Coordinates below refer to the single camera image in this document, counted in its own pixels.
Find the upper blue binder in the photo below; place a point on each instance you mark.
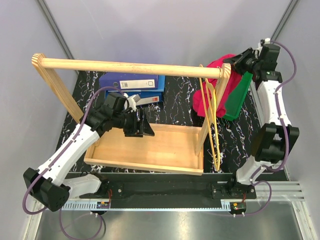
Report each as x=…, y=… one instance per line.
x=133, y=82

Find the green plastic bin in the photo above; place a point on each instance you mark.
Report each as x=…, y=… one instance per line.
x=235, y=100

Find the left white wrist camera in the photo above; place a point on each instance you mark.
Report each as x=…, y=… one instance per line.
x=130, y=104

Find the wooden tray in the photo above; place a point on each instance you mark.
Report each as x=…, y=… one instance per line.
x=170, y=150

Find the yellow clothes hanger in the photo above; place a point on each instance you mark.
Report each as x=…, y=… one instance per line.
x=210, y=106

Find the wooden clothes rack frame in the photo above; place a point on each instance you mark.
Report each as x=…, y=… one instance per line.
x=46, y=69

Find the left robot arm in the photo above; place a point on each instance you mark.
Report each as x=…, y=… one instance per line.
x=48, y=183

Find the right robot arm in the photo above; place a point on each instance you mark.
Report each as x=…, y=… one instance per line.
x=277, y=136

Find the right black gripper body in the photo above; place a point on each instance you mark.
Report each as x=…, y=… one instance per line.
x=246, y=62

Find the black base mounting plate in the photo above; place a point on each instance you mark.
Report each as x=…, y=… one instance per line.
x=169, y=185

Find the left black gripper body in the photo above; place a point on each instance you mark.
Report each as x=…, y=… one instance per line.
x=130, y=125

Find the red t shirt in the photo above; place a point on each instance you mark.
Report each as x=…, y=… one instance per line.
x=234, y=80

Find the blue binder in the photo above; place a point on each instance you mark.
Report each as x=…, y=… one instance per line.
x=146, y=97
x=133, y=82

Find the lower blue binder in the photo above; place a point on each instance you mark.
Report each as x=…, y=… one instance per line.
x=146, y=97

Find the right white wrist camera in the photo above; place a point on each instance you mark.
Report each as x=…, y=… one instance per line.
x=263, y=42

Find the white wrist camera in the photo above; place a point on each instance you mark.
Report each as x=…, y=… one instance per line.
x=263, y=42
x=130, y=104

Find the white slotted cable duct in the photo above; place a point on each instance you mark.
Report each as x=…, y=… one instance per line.
x=137, y=204

